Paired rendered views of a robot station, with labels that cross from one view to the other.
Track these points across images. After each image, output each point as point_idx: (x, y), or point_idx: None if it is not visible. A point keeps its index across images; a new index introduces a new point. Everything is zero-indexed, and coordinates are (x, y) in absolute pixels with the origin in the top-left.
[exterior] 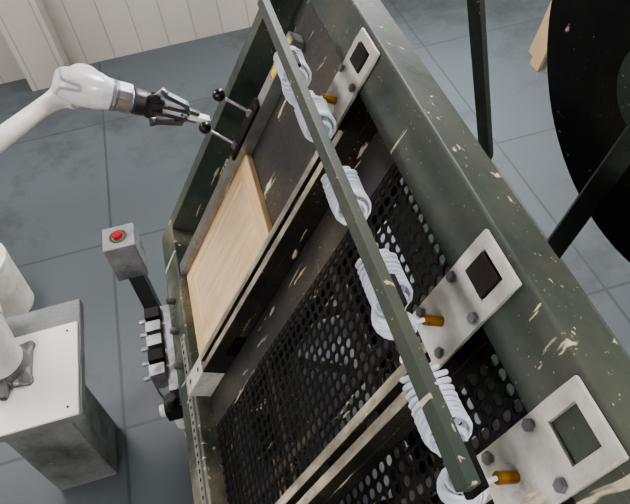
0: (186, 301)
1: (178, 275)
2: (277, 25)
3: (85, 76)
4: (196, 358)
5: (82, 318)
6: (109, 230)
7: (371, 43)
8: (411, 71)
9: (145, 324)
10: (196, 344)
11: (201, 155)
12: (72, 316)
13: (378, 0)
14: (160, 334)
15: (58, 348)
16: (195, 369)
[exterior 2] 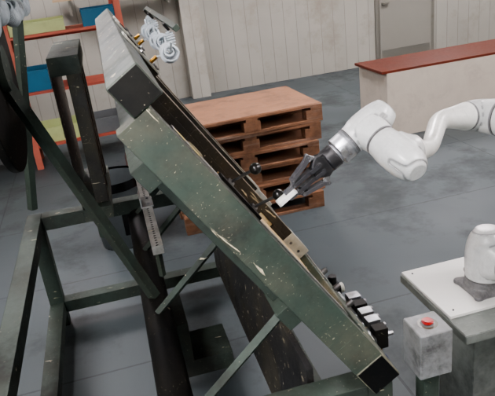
0: (329, 292)
1: (345, 306)
2: (169, 22)
3: (359, 110)
4: (308, 266)
5: (453, 330)
6: (442, 328)
7: (122, 31)
8: (110, 35)
9: (379, 317)
10: (311, 273)
11: (316, 282)
12: (460, 323)
13: (102, 56)
14: (361, 313)
15: (450, 299)
16: (297, 237)
